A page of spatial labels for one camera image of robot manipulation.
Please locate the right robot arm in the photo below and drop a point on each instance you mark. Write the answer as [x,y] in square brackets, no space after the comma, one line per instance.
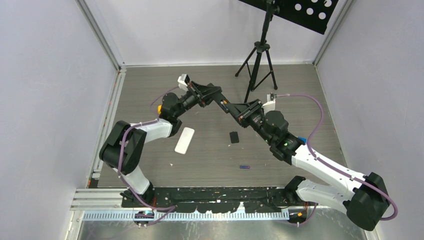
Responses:
[363,198]

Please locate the blue green lego block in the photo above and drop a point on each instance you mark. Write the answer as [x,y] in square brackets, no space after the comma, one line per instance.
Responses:
[303,139]

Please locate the black perforated board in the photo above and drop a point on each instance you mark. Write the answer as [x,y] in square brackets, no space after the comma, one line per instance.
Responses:
[310,14]

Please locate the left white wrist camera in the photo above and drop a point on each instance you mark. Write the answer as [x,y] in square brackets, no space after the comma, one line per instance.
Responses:
[183,81]

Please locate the black tripod stand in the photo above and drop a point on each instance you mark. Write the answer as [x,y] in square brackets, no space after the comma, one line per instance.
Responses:
[260,47]

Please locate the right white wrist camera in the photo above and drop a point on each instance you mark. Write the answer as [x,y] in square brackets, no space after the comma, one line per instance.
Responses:
[270,104]

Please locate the black remote control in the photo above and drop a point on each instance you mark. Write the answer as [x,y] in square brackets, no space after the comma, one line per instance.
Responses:
[221,101]

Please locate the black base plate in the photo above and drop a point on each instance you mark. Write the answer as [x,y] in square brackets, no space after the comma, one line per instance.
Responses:
[216,200]

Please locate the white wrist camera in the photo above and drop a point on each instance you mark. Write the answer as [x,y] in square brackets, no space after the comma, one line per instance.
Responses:
[270,104]
[183,81]

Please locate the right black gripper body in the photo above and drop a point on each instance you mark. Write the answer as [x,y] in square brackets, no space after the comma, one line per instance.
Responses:
[254,117]

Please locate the black battery cover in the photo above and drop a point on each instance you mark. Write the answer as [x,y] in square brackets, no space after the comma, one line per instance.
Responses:
[234,137]

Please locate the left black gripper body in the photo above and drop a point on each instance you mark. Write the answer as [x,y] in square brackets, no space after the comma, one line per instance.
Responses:
[197,96]

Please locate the white remote control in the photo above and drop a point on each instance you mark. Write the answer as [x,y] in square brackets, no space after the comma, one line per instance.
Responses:
[184,140]

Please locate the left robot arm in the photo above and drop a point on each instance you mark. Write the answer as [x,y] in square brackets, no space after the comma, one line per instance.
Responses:
[124,145]

